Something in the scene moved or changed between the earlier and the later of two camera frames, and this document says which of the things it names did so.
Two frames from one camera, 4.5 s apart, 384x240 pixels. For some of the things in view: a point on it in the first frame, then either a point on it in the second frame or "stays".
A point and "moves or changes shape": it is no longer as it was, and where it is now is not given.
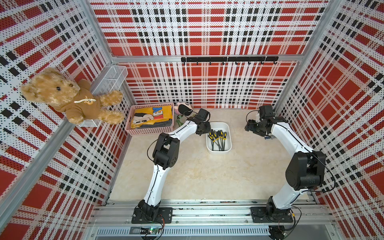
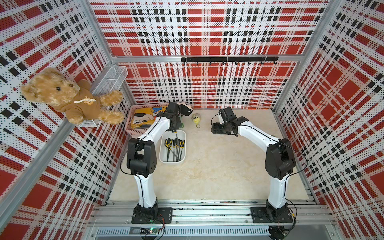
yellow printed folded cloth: (148, 115) stays
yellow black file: (221, 137) moves or changes shape
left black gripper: (207, 129) to (179, 124)
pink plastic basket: (142, 119) stays
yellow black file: (224, 139) moves or changes shape
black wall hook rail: (230, 59) stays
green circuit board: (150, 230) stays
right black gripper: (250, 125) to (216, 129)
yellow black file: (212, 141) moves or changes shape
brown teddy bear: (51, 87) stays
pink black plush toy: (185, 108) stays
